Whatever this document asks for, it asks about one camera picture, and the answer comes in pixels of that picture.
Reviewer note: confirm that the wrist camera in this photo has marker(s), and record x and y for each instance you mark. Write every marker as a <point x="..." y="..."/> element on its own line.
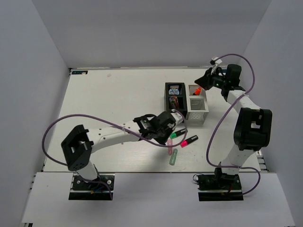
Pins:
<point x="179" y="118"/>
<point x="215" y="63"/>

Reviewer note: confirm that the white metal organizer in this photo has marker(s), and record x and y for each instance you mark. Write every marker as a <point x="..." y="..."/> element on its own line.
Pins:
<point x="197" y="106"/>

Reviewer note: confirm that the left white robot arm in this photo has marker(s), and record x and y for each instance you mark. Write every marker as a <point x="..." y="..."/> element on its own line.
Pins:
<point x="80" y="143"/>

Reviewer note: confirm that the orange cap black highlighter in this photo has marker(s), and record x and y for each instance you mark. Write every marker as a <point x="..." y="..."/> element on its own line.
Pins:
<point x="197" y="91"/>

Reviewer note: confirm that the black metal organizer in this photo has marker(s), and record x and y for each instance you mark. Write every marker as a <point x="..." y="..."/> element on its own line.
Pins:
<point x="182" y="98"/>

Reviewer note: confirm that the pink translucent eraser pen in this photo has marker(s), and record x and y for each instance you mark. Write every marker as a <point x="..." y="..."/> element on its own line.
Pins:
<point x="170" y="149"/>

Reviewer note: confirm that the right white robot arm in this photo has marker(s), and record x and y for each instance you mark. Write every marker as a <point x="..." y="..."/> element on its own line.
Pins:
<point x="253" y="127"/>

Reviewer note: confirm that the green translucent eraser pen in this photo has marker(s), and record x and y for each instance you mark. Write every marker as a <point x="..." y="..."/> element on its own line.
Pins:
<point x="173" y="157"/>

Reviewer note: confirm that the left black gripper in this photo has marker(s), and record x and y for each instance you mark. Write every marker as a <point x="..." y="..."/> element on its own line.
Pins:
<point x="164" y="141"/>

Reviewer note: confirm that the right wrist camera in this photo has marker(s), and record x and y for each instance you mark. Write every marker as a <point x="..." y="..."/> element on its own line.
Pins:
<point x="215" y="63"/>

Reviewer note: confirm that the pink cap black highlighter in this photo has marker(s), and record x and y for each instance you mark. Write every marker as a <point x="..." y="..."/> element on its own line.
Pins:
<point x="189" y="141"/>

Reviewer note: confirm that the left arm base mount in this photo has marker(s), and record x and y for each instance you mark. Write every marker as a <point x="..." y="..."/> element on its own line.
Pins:
<point x="85" y="191"/>

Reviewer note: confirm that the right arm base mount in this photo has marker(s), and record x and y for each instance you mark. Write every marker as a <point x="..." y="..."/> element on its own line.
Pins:
<point x="213" y="189"/>

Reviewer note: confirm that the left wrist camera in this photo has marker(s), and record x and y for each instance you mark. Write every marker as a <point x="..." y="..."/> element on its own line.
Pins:
<point x="179" y="118"/>

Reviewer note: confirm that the left blue table label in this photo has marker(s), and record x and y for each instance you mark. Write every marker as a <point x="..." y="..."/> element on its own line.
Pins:
<point x="79" y="72"/>

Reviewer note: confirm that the green cap black highlighter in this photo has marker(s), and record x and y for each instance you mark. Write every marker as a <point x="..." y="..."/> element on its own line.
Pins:
<point x="178" y="133"/>

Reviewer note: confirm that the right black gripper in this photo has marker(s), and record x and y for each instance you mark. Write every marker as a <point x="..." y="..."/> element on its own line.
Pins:
<point x="205" y="81"/>

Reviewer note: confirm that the pink-capped crayon tube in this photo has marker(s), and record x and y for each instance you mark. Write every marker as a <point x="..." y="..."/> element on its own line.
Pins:
<point x="173" y="102"/>

